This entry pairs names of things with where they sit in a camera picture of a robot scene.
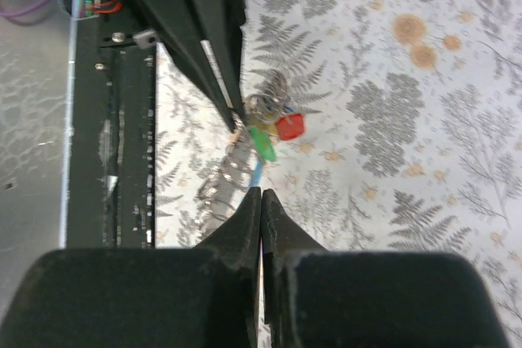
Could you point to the green key tag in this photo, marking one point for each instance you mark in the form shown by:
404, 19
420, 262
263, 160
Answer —
262, 144

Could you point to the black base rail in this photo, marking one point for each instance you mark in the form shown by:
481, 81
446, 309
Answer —
108, 193

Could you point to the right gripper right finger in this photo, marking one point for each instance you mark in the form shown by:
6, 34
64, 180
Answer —
314, 297

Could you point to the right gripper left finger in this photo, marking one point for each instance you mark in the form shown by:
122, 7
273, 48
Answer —
205, 296

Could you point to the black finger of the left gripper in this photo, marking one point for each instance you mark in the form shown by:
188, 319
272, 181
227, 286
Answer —
204, 39

